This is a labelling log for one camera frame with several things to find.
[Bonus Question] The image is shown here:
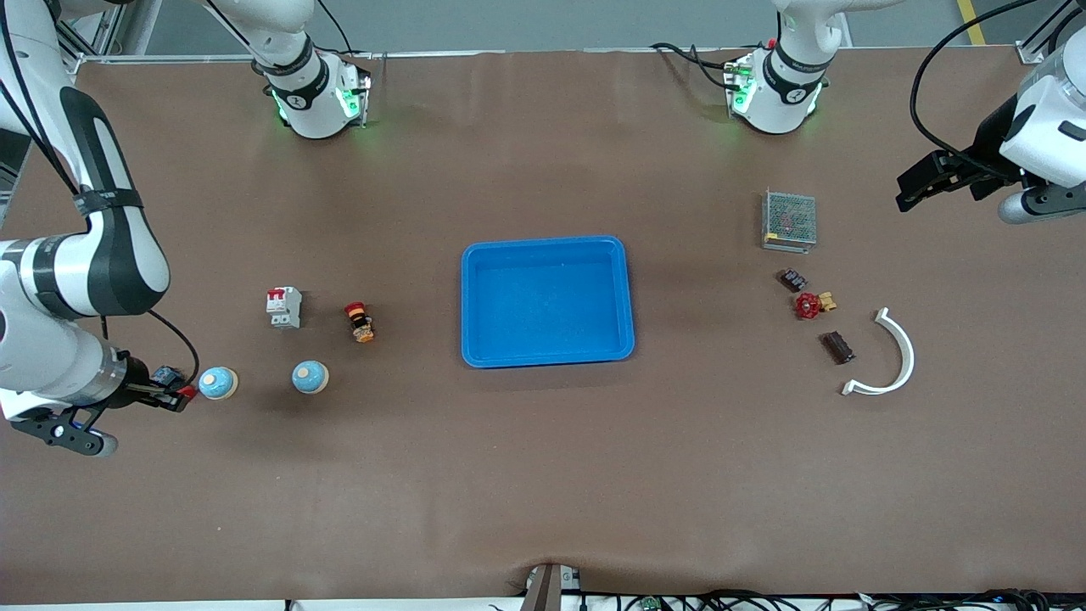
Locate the light blue dome bell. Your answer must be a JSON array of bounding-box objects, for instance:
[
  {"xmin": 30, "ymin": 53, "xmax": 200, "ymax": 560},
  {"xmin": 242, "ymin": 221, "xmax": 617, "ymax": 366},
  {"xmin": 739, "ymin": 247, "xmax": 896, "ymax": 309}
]
[
  {"xmin": 292, "ymin": 360, "xmax": 330, "ymax": 395},
  {"xmin": 199, "ymin": 366, "xmax": 239, "ymax": 401}
]

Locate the red mushroom emergency stop button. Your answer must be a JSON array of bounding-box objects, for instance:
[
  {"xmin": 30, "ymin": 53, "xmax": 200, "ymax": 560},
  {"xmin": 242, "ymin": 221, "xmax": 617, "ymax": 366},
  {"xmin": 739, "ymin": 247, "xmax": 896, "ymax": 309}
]
[{"xmin": 153, "ymin": 365, "xmax": 198, "ymax": 401}]

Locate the metal mesh power supply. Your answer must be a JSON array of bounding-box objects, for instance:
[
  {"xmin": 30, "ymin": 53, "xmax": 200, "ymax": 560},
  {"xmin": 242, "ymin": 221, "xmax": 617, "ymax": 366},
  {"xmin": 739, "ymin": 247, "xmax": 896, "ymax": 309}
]
[{"xmin": 762, "ymin": 189, "xmax": 818, "ymax": 254}]

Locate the brown table cover sheet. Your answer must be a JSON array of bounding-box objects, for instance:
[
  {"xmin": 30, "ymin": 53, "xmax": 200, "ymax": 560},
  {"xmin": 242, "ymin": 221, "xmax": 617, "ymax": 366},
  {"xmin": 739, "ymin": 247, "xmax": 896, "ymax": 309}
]
[{"xmin": 0, "ymin": 47, "xmax": 1086, "ymax": 606}]

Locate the blue plastic tray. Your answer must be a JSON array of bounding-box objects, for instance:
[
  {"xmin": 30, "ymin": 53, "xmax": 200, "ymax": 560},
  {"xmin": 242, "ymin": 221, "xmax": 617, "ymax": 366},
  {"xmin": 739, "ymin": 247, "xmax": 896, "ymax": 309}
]
[{"xmin": 461, "ymin": 236, "xmax": 636, "ymax": 369}]

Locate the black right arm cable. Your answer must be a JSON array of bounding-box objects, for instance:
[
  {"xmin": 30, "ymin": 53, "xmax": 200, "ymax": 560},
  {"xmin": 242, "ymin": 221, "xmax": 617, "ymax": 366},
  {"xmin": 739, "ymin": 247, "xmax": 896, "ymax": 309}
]
[{"xmin": 0, "ymin": 76, "xmax": 201, "ymax": 390}]

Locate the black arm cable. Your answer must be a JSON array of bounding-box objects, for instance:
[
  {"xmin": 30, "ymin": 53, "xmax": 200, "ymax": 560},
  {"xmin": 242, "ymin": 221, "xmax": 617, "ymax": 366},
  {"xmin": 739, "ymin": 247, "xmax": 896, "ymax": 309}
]
[
  {"xmin": 0, "ymin": 76, "xmax": 201, "ymax": 390},
  {"xmin": 910, "ymin": 0, "xmax": 1086, "ymax": 159}
]

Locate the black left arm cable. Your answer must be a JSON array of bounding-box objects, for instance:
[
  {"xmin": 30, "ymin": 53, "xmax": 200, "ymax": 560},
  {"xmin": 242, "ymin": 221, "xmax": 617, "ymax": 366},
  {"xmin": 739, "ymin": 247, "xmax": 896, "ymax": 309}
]
[{"xmin": 910, "ymin": 0, "xmax": 1086, "ymax": 159}]

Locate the aluminium frame profile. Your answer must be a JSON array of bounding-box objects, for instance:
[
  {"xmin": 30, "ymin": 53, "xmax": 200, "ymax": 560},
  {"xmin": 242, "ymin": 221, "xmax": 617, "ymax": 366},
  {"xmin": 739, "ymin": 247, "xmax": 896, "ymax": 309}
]
[
  {"xmin": 1016, "ymin": 0, "xmax": 1086, "ymax": 65},
  {"xmin": 51, "ymin": 0, "xmax": 128, "ymax": 79}
]

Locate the white circuit breaker red switch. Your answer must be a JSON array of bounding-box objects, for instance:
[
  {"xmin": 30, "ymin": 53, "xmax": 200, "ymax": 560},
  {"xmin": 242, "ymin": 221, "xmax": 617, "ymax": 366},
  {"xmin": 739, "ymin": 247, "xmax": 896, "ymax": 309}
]
[{"xmin": 266, "ymin": 287, "xmax": 303, "ymax": 329}]

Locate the white curved plastic bracket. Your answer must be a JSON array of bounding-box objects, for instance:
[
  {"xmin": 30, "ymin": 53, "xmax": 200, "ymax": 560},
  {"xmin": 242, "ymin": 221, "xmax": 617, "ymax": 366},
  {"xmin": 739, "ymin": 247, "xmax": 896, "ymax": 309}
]
[{"xmin": 841, "ymin": 307, "xmax": 916, "ymax": 397}]

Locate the red orange push-button switch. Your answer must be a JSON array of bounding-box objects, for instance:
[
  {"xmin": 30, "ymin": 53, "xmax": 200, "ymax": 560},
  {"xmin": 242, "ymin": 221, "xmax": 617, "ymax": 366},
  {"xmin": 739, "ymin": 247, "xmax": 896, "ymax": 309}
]
[{"xmin": 344, "ymin": 301, "xmax": 376, "ymax": 345}]

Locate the black left base cable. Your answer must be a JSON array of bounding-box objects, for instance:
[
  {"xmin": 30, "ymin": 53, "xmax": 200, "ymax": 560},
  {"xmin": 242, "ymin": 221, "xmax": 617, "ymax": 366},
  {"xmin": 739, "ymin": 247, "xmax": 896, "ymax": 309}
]
[{"xmin": 650, "ymin": 41, "xmax": 741, "ymax": 90}]

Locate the black base cable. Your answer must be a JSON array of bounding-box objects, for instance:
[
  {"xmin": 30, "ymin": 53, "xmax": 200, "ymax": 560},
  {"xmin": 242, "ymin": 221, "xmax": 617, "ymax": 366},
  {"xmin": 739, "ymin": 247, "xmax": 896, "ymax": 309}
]
[
  {"xmin": 317, "ymin": 0, "xmax": 375, "ymax": 62},
  {"xmin": 650, "ymin": 41, "xmax": 741, "ymax": 90}
]

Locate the black right base cable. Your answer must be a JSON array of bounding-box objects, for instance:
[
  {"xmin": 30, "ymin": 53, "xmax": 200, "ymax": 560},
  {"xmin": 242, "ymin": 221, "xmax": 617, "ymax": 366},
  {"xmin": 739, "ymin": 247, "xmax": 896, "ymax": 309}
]
[{"xmin": 317, "ymin": 0, "xmax": 375, "ymax": 62}]

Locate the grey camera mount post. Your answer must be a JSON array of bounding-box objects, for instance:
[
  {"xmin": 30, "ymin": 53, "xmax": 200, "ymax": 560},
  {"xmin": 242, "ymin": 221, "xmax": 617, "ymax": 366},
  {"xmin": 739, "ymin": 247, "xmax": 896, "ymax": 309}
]
[{"xmin": 519, "ymin": 562, "xmax": 583, "ymax": 611}]

